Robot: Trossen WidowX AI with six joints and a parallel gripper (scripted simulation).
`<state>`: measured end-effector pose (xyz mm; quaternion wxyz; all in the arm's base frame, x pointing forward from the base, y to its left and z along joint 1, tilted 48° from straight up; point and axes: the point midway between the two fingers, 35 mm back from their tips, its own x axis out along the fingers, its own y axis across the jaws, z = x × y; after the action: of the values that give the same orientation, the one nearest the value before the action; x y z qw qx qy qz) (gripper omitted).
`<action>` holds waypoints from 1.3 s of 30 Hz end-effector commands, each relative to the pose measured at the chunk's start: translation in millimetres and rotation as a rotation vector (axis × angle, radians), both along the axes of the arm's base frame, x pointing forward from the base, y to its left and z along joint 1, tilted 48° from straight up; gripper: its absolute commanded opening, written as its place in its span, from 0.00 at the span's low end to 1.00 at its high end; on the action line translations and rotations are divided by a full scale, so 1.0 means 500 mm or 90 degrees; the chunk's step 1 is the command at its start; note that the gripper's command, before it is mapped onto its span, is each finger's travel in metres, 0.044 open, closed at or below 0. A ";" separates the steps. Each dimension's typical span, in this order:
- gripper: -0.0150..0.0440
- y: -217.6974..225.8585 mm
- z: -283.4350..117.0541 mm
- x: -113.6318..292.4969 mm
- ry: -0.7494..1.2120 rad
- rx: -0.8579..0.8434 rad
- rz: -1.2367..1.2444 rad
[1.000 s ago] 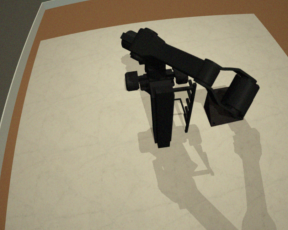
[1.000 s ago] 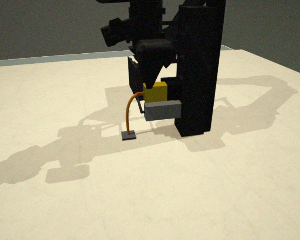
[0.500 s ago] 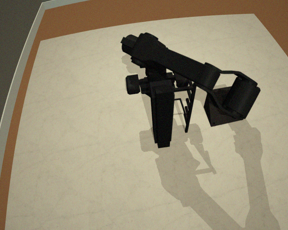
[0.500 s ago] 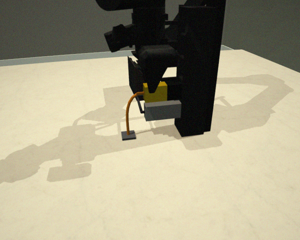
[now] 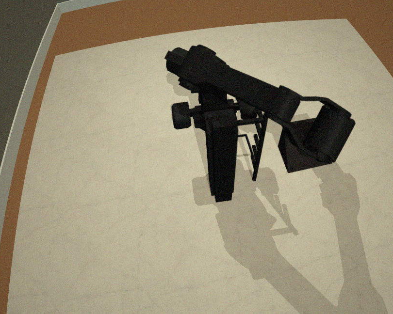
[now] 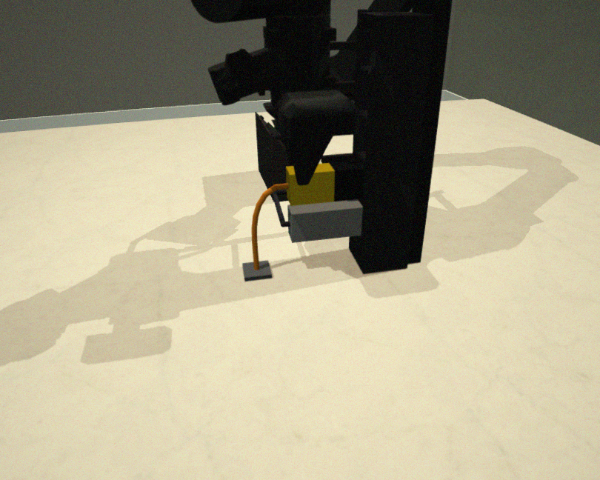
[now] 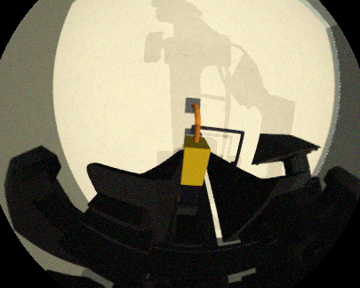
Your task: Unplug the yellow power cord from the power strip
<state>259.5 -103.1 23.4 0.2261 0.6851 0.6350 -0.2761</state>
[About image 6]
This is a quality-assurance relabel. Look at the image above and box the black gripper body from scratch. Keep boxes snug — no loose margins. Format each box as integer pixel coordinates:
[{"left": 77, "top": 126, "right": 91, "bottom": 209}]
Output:
[{"left": 257, "top": 15, "right": 360, "bottom": 139}]

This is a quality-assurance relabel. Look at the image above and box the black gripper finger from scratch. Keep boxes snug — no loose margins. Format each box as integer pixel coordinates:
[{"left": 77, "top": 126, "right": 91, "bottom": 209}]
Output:
[
  {"left": 288, "top": 136, "right": 333, "bottom": 185},
  {"left": 263, "top": 102, "right": 293, "bottom": 166}
]

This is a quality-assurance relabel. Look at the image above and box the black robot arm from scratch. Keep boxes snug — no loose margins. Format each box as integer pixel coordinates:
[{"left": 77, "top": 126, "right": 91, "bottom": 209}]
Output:
[{"left": 191, "top": 0, "right": 413, "bottom": 105}]

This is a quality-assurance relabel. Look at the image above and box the yellow power plug with orange cord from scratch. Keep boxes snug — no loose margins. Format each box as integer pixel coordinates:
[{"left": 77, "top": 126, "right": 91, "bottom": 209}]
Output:
[{"left": 252, "top": 159, "right": 365, "bottom": 270}]

